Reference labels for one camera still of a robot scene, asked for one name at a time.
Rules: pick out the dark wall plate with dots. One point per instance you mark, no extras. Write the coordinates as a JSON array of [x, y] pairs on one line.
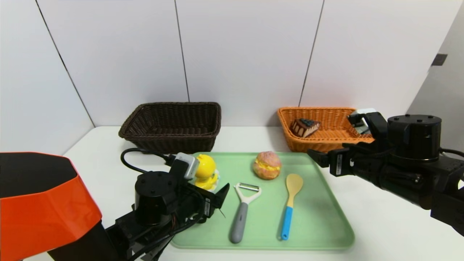
[[439, 59]]

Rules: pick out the orange wicker basket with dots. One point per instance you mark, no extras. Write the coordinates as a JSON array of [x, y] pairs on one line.
[[326, 143]]

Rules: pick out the light green plastic tray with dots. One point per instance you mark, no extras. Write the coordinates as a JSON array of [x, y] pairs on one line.
[[319, 224]]

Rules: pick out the chocolate cake slice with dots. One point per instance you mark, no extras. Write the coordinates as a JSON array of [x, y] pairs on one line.
[[304, 127]]

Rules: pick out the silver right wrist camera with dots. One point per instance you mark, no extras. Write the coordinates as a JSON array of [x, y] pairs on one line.
[[362, 116]]

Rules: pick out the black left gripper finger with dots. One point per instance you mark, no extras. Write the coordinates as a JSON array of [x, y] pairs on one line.
[[222, 195]]

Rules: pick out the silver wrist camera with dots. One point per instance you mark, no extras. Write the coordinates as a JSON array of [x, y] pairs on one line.
[[362, 116], [188, 165]]

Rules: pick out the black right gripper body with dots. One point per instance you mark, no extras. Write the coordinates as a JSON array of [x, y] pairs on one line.
[[340, 161]]

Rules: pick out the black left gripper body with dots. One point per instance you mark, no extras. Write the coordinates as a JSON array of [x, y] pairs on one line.
[[207, 205]]

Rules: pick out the black and orange left arm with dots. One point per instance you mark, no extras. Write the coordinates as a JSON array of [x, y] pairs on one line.
[[43, 203]]

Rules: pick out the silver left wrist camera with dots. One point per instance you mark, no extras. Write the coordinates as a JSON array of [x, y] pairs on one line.
[[188, 165]]

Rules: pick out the yellow duck toy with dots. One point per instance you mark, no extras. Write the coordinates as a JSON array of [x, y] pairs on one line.
[[206, 166]]

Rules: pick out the cream puff pastry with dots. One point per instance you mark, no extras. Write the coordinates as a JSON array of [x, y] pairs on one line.
[[267, 165]]

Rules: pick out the dark brown wicker basket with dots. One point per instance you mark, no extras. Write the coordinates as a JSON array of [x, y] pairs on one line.
[[170, 141]]

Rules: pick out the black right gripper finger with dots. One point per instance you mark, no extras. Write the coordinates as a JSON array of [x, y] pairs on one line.
[[355, 145], [320, 158]]

